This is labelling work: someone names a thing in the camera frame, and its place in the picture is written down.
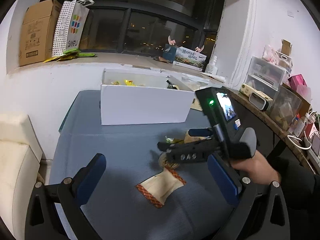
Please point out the dark side table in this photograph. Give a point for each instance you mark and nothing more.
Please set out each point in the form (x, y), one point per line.
(273, 141)

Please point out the white spray bottle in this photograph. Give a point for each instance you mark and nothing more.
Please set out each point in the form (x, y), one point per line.
(211, 66)

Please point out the clear plastic drawer unit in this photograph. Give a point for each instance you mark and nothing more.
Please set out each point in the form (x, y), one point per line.
(264, 76)

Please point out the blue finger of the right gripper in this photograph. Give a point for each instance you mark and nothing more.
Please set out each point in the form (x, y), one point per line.
(201, 132)

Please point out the green snack packets on sill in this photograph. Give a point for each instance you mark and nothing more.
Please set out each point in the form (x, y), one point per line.
(69, 55)

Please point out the cream sofa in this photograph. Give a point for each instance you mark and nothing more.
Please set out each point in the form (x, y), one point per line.
(20, 162)

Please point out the rolled white paper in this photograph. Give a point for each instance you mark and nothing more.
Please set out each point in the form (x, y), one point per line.
(216, 77)

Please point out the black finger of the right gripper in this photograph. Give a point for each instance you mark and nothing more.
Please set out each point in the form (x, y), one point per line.
(201, 145)

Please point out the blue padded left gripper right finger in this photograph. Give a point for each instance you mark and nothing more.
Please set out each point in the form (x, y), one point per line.
(226, 179)

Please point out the white small device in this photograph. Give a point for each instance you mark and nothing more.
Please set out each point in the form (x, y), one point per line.
(261, 102)

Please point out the white open storage box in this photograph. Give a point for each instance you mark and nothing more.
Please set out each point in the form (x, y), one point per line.
(148, 102)

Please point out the pink box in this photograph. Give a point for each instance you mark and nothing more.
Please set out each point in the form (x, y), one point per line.
(297, 80)

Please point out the brown small cake packet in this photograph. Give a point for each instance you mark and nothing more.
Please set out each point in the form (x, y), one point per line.
(159, 187)

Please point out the clear plastic container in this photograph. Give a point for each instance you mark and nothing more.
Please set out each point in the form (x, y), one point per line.
(285, 107)

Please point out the yellow box on side table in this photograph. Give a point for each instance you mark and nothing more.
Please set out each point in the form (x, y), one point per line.
(248, 90)

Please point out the printed landscape tissue box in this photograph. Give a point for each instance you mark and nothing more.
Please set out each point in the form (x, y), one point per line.
(184, 57)

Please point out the jelly cup with cartoon lid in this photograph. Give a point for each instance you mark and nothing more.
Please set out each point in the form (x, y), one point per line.
(170, 140)

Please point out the brown cardboard box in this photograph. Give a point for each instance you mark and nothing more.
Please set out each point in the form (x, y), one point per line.
(36, 39)

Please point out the person's right hand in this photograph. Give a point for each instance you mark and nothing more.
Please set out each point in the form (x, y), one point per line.
(258, 169)

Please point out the black yellow snack packet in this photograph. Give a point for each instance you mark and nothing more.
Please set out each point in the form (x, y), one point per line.
(172, 85)

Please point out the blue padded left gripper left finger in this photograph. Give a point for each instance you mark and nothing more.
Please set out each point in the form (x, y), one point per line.
(87, 178)

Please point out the clear waffle cracker pack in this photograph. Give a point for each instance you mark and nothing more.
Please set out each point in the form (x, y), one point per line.
(163, 162)

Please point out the white SANFU shopping bag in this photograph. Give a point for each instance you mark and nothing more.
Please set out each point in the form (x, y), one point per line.
(69, 27)

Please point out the yellow small snack packet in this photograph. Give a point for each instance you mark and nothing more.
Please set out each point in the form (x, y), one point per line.
(129, 83)

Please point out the brown wrapper on sill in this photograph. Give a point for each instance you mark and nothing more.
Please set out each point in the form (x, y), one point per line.
(161, 59)

